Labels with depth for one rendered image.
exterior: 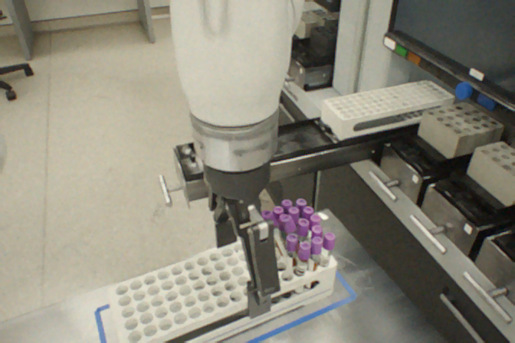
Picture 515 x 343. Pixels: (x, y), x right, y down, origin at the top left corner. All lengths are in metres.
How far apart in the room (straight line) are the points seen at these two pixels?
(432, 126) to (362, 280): 0.43
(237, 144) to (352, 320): 0.33
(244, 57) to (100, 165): 2.08
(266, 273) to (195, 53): 0.25
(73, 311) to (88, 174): 1.72
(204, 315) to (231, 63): 0.32
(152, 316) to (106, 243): 1.40
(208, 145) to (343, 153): 0.59
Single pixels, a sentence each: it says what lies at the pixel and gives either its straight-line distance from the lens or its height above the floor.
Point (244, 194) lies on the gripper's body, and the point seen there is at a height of 1.05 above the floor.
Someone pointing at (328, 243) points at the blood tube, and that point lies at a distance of 0.58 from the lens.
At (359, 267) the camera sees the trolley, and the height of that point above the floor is 0.82.
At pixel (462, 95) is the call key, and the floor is 0.97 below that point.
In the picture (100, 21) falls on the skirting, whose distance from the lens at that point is 4.45.
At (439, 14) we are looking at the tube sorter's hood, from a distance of 0.95.
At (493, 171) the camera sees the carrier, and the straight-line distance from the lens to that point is 0.90.
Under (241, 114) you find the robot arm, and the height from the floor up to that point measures 1.15.
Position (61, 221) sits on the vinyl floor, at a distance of 2.14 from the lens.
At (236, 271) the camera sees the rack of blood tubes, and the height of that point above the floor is 0.87.
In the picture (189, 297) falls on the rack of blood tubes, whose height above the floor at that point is 0.88.
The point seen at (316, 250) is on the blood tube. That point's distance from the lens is 0.58.
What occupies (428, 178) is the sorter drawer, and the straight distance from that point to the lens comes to 0.94.
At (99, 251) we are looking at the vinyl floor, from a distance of 1.94.
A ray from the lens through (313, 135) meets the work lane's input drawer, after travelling 1.01.
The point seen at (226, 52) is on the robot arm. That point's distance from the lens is 0.37.
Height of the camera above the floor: 1.35
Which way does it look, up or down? 37 degrees down
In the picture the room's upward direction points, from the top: 1 degrees counter-clockwise
